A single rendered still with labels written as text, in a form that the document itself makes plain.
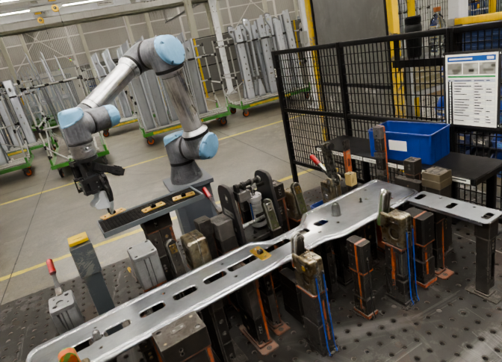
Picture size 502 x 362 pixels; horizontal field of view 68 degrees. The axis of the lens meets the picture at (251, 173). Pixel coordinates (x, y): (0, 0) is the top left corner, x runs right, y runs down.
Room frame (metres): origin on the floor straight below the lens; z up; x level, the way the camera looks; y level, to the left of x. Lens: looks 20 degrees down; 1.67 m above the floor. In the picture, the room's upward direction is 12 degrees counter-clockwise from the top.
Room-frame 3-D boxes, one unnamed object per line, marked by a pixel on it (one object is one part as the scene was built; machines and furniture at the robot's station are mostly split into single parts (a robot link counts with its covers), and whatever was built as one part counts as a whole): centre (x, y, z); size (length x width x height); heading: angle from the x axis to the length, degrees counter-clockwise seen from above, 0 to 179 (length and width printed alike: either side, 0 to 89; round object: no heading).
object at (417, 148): (1.59, -0.72, 1.09); 0.30 x 0.17 x 0.13; 34
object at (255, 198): (1.30, 0.03, 0.94); 0.18 x 0.13 x 0.49; 117
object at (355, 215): (1.06, 0.04, 1.00); 1.38 x 0.22 x 0.02; 117
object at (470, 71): (1.45, -0.93, 1.30); 0.23 x 0.02 x 0.31; 27
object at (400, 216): (1.08, -0.43, 0.87); 0.12 x 0.09 x 0.35; 27
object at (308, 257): (0.95, -0.11, 0.87); 0.12 x 0.09 x 0.35; 27
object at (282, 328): (1.09, 0.03, 0.84); 0.13 x 0.05 x 0.29; 27
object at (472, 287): (1.02, -0.70, 0.84); 0.11 x 0.06 x 0.29; 27
